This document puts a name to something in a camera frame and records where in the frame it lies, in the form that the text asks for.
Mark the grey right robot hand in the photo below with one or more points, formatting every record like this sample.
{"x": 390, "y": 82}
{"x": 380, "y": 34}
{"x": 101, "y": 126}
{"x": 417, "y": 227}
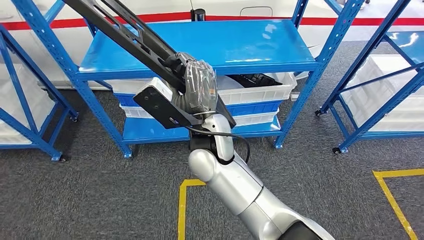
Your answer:
{"x": 198, "y": 89}

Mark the long black plastic part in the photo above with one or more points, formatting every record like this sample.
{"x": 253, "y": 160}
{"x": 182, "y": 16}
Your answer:
{"x": 114, "y": 33}

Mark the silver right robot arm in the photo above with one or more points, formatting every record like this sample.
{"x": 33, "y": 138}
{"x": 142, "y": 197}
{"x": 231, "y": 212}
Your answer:
{"x": 238, "y": 185}

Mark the black plastic part in crate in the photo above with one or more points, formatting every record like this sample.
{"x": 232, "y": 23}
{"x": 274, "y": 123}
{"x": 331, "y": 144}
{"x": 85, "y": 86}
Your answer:
{"x": 255, "y": 79}

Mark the blue metal shelf rack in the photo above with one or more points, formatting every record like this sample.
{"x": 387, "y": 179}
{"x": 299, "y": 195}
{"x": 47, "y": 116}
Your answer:
{"x": 33, "y": 136}
{"x": 232, "y": 39}
{"x": 381, "y": 112}

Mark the grey floor outlet plate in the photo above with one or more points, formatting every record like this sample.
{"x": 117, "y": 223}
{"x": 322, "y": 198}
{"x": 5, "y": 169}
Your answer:
{"x": 294, "y": 96}

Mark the yellow floor tape square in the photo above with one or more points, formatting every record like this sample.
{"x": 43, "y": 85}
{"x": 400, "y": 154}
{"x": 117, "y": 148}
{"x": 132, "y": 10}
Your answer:
{"x": 397, "y": 173}
{"x": 181, "y": 212}

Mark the white plastic crate stack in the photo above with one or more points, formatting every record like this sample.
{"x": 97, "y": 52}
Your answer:
{"x": 39, "y": 106}
{"x": 404, "y": 116}

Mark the red barrier belt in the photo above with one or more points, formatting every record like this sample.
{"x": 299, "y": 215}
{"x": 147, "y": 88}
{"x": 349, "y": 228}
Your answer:
{"x": 372, "y": 22}

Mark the black barrier post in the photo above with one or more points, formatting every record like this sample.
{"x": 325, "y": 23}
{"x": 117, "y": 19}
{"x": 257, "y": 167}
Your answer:
{"x": 197, "y": 15}

